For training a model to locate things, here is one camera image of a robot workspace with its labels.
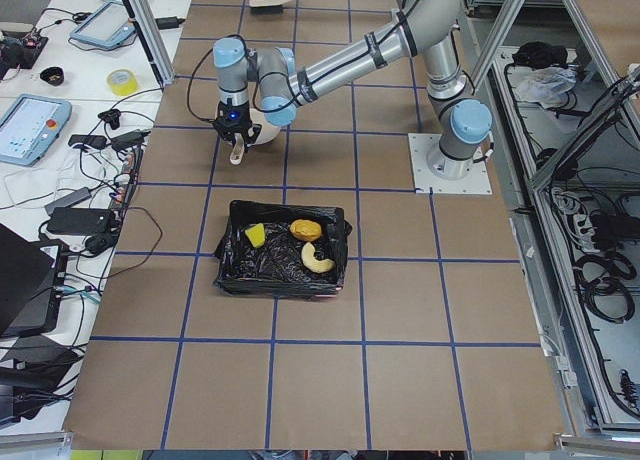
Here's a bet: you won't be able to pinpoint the yellow potato toy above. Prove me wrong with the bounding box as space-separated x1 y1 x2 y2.
289 219 322 242

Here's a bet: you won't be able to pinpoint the braided bread piece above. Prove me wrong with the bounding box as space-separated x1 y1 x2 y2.
301 242 335 274

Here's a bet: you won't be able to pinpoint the yellow green sponge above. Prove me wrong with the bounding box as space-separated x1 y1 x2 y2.
244 223 266 249

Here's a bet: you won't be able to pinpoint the crumpled white cloth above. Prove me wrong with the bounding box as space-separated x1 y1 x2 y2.
514 66 577 109

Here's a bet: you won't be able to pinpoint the blue teach pendant tablet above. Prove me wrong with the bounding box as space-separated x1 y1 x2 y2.
69 0 136 51

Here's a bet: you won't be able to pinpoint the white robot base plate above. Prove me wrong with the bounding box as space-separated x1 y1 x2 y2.
408 133 492 196

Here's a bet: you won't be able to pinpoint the black laptop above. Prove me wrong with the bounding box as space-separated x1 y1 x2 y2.
1 226 68 339

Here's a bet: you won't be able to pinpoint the black power adapter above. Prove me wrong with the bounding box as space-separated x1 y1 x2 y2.
111 130 150 151

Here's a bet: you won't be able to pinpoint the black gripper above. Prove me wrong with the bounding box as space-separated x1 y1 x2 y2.
213 99 262 151

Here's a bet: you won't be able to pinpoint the yellow tape roll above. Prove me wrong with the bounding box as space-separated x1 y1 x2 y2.
106 69 139 97

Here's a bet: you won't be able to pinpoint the bin with black bag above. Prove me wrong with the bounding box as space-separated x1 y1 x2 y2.
214 200 351 298

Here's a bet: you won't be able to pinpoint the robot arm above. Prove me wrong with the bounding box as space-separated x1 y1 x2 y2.
212 0 492 177

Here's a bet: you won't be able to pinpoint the aluminium frame post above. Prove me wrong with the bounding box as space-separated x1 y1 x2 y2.
121 0 175 89

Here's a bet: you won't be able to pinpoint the beige plastic dustpan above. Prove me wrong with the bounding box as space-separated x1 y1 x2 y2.
213 102 281 165

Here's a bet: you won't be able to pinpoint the white hand brush black bristles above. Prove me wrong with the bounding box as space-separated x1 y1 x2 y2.
249 0 298 15

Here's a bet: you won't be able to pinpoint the black power brick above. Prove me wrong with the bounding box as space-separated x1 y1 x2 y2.
47 207 115 235

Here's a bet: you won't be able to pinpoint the black small bowl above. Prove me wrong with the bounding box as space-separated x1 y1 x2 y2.
39 66 65 86

